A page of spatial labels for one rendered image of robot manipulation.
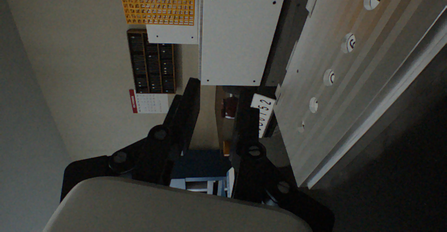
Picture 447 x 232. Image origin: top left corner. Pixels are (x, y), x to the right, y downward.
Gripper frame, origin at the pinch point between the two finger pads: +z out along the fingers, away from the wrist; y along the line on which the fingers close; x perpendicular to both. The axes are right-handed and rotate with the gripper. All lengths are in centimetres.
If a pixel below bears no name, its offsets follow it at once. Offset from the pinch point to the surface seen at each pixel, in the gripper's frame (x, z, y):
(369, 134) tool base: -6.6, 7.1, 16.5
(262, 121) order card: -33.7, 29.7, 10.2
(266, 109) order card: -28.4, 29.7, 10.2
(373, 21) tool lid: 3.4, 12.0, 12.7
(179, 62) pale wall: -118, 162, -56
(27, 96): -140, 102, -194
